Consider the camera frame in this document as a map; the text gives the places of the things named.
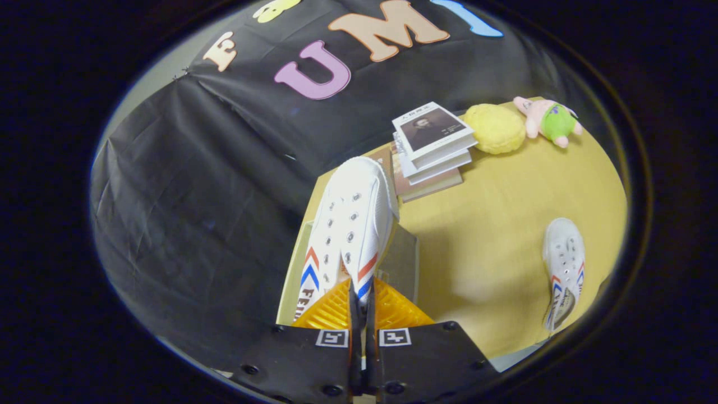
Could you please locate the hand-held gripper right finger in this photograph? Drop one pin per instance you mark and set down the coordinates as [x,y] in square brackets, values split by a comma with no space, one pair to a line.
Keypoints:
[426,359]

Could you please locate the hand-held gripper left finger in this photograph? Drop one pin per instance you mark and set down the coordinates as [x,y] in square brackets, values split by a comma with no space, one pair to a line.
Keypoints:
[303,359]

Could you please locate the beige fabric storage box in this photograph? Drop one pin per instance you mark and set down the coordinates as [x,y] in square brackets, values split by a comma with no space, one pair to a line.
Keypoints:
[404,264]

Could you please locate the white canvas shoe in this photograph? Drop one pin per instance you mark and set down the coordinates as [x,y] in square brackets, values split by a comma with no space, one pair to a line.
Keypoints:
[564,252]
[359,213]

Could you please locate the brown thick book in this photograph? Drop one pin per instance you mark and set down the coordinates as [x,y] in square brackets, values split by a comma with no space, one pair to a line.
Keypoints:
[432,189]

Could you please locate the black backdrop cloth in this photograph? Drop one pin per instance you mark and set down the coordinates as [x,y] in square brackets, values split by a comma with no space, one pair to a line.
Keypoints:
[196,196]

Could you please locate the white book with portrait cover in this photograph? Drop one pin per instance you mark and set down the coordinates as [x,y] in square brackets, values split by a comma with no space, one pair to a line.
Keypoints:
[432,129]

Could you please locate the yellow round plush toy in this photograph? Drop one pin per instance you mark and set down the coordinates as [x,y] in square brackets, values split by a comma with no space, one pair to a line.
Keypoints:
[493,129]

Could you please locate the pink and green plush toy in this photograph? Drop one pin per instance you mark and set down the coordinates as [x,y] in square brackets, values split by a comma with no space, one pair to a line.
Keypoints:
[552,123]

